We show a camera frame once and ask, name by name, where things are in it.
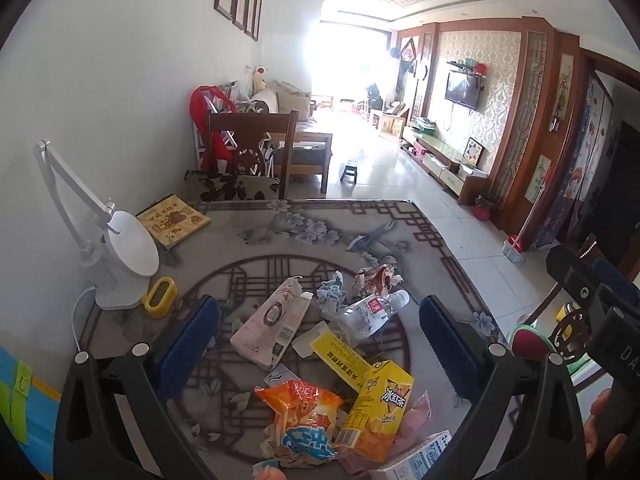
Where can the green paper label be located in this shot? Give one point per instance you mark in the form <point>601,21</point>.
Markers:
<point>20,400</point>

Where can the red green-rimmed trash bin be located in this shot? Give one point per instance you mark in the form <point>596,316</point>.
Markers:
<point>525,345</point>

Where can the floral seat cushion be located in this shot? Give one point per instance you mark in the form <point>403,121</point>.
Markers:
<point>230,187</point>

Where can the small dark stool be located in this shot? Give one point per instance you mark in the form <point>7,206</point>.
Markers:
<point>350,170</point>

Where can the yellow plastic holder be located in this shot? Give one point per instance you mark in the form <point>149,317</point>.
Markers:
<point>150,305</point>

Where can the tall scroll painting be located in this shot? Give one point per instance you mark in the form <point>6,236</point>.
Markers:
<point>564,90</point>

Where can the red bag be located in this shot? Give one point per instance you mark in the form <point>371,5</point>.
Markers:
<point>200,105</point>

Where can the blue door curtain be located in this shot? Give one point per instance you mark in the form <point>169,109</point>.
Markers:
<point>580,170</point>

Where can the plush toy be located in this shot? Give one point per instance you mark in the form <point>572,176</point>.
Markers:
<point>259,77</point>

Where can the television cabinet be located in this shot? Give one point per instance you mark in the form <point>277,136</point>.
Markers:
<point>440,155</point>

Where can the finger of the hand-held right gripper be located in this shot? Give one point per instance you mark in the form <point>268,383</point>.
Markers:
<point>575,275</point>
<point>612,275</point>

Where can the white desk lamp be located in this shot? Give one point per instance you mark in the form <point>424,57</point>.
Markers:
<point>132,245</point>

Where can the wall shelf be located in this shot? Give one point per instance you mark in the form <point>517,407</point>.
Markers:
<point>467,67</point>

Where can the crumpled blue-grey paper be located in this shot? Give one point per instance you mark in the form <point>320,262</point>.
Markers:
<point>332,292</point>

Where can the blue sheet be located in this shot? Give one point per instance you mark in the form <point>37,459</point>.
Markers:
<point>45,410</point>

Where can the wall television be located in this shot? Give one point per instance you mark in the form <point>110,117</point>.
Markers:
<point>462,90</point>

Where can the dark wooden chair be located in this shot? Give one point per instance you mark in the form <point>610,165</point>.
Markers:
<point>250,122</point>

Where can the white dustpan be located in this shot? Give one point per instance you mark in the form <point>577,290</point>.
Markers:
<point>512,252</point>

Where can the white metal rack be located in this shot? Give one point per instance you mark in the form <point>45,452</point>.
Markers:
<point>226,136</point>

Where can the brown white wrapper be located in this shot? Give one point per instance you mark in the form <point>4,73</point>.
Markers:
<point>375,280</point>

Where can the wooden sofa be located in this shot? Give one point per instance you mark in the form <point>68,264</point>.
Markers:
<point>305,140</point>

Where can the small flower painting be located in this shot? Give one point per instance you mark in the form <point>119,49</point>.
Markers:
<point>541,177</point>

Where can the red floor bin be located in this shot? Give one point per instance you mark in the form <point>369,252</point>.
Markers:
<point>483,210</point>

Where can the yellow cardboard box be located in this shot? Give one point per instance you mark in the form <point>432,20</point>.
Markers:
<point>340,355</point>

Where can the yellow-blue toy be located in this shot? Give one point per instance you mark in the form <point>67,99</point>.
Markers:
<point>566,311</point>

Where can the carved wooden chair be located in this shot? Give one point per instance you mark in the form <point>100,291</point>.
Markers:
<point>570,327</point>

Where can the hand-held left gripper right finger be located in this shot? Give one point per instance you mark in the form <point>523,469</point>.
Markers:
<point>445,340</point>

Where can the pale pink drink carton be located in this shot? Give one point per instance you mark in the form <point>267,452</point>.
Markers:
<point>270,320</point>

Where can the pink plastic bag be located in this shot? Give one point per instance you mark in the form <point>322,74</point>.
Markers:
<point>419,407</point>

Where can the person's right hand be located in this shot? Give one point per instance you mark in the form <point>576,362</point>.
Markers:
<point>597,425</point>

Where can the beige pillow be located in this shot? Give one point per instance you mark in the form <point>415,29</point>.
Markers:
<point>292,105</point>

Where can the orange snack bag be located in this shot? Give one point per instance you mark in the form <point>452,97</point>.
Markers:
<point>300,410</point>

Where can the small white-blue packet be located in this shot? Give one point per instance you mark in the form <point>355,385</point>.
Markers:
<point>280,375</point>

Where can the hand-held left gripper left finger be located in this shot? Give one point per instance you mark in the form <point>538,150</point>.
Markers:
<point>190,340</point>

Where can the clear plastic bottle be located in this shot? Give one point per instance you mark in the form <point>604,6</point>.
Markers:
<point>370,310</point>

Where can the yellow drink carton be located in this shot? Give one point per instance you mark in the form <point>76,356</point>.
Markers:
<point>375,410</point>

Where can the white-blue milk carton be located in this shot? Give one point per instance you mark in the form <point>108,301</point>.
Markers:
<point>420,460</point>

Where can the brown picture book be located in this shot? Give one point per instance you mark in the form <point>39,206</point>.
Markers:
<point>172,220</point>

